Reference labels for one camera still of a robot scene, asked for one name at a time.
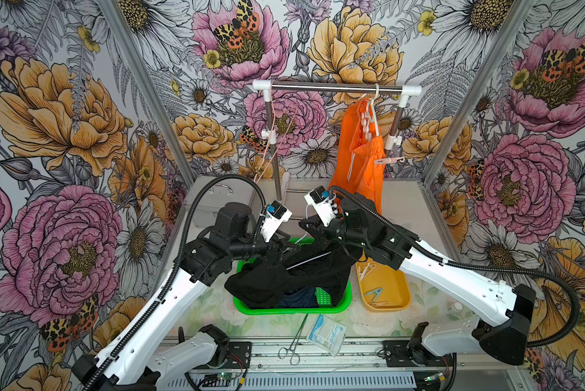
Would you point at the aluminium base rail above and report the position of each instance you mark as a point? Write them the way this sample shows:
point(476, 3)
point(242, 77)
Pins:
point(361, 364)

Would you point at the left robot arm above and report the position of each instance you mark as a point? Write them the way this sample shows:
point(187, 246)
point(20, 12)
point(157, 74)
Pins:
point(131, 360)

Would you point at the white hanger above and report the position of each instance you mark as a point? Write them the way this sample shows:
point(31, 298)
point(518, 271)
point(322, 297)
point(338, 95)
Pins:
point(368, 119)

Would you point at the clothes rack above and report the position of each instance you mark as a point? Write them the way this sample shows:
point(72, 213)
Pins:
point(267, 87)

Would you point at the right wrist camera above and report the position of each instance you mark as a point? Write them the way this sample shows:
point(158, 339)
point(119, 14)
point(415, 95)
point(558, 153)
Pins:
point(323, 204)

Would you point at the surgical mask packet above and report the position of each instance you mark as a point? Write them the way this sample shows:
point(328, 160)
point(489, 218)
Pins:
point(327, 334)

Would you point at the navy blue shorts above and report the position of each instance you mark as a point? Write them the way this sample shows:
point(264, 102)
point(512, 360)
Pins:
point(304, 298)

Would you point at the silver metal case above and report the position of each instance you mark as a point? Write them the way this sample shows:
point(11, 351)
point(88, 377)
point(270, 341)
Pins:
point(222, 202)

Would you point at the pink hanger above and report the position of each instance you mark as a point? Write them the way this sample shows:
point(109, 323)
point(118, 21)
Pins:
point(256, 121)

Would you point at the orange shorts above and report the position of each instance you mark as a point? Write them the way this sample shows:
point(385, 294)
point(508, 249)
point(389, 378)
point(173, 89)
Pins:
point(355, 168)

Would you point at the pink clothespin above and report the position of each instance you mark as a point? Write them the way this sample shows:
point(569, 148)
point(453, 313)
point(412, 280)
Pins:
point(389, 160)

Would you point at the green clothespin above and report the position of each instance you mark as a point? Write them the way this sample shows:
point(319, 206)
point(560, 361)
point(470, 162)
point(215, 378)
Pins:
point(374, 294)

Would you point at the white clothespin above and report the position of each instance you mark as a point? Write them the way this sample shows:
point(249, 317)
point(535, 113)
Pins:
point(364, 269)

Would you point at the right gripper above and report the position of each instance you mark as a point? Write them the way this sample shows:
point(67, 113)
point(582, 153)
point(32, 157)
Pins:
point(317, 227)

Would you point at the black shorts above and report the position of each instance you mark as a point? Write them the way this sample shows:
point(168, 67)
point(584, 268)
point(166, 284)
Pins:
point(260, 287)

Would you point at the green plastic basket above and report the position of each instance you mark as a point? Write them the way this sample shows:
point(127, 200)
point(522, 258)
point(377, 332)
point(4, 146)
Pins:
point(322, 296)

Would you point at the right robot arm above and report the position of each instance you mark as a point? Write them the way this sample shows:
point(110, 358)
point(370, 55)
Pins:
point(502, 314)

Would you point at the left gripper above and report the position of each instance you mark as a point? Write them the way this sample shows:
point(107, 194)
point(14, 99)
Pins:
point(273, 256)

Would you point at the yellow plastic tray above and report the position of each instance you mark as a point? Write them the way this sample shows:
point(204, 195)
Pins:
point(396, 294)

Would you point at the metal surgical scissors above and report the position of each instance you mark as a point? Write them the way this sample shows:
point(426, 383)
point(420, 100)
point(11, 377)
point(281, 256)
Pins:
point(291, 351)

